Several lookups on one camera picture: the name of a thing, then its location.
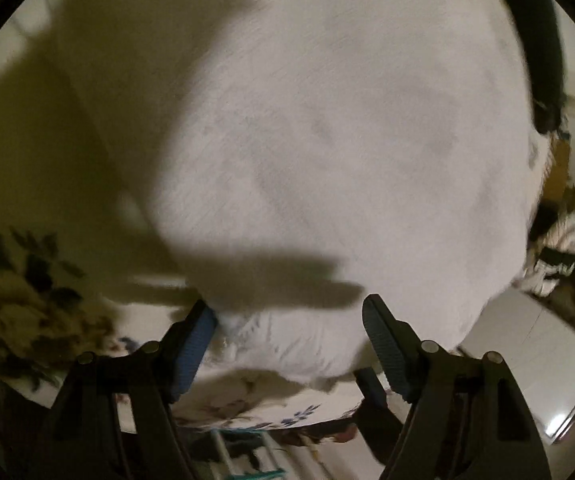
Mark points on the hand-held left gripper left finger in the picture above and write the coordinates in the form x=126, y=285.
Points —
x=192, y=350

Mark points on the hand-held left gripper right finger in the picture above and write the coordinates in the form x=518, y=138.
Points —
x=387, y=350

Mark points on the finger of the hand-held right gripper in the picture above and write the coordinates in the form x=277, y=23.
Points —
x=370, y=385

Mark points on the white knit sweater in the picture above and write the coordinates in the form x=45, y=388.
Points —
x=342, y=135

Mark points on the teal rack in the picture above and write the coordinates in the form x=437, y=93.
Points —
x=262, y=470

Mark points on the white wardrobe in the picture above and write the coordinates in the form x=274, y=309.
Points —
x=527, y=350

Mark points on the floral bedsheet bed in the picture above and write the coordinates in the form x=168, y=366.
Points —
x=17, y=300

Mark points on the black striped jacket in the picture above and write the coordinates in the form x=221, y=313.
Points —
x=567, y=240

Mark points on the black folded garment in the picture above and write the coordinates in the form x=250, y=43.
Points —
x=537, y=50

